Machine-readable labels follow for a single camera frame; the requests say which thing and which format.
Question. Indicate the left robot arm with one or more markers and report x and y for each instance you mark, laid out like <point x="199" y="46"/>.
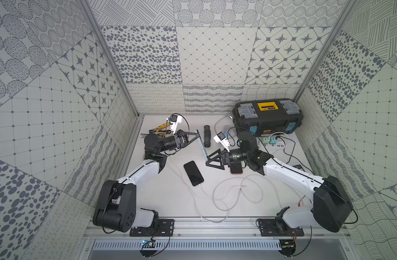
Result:
<point x="116" y="208"/>

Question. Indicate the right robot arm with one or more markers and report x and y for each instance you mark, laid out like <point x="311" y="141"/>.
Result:
<point x="330" y="205"/>

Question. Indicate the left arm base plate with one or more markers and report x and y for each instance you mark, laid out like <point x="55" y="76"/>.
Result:
<point x="159" y="228"/>

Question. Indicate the yellow black pliers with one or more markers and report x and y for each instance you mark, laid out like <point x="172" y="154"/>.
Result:
<point x="164" y="128"/>

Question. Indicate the blue black phone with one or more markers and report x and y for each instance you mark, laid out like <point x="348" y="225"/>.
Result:
<point x="193" y="173"/>

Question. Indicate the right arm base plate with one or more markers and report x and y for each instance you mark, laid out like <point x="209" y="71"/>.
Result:
<point x="277" y="228"/>

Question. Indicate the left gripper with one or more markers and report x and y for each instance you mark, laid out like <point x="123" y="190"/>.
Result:
<point x="179" y="140"/>

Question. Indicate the green case phone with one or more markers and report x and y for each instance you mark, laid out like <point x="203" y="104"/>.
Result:
<point x="203" y="149"/>

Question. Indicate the black deli toolbox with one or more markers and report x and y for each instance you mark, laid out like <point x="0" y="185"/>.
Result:
<point x="265" y="117"/>

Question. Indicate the black ribbed cylinder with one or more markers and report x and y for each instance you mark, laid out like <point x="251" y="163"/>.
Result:
<point x="207" y="136"/>

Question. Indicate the white power strip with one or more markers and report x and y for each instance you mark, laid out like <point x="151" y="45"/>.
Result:
<point x="273" y="143"/>

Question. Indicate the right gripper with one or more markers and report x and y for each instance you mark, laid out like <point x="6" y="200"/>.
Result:
<point x="225" y="160"/>

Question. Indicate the pink case phone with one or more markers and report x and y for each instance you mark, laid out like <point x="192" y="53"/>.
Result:
<point x="236" y="168"/>

